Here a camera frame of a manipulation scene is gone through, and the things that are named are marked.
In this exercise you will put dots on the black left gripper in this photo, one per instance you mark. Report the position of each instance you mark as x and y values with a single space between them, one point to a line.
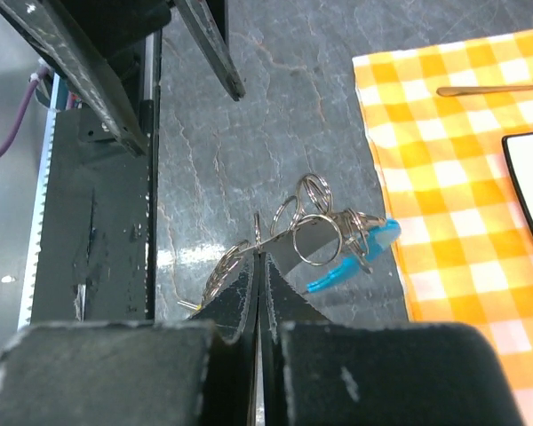
76 34

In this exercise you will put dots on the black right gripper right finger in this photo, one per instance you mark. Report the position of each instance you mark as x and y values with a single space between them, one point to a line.
317 372

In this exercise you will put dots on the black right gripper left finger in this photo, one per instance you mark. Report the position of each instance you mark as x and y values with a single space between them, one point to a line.
198 371

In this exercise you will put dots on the blue key tag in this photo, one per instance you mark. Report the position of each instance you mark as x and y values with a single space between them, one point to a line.
363 251

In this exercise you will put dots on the orange white checkered cloth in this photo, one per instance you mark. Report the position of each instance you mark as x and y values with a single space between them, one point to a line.
465 253

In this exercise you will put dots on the gold fork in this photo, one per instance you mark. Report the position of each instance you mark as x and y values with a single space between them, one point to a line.
473 90

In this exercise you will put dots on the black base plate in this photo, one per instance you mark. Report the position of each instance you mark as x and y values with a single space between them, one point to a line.
92 263

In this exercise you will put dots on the grey slotted cable duct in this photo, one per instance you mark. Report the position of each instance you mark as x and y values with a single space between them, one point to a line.
58 98

